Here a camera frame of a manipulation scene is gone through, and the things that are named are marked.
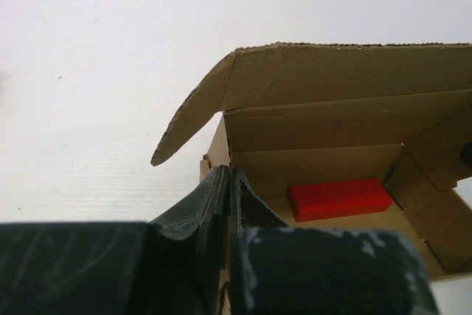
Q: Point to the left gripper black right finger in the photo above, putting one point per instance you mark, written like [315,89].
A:
[276,268]

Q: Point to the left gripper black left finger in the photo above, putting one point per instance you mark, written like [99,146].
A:
[170,265]

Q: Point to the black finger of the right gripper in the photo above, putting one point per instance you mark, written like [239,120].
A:
[466,154]

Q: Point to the red rectangular block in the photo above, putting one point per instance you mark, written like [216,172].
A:
[313,202]

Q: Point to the brown cardboard box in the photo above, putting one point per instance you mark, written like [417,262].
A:
[296,114]

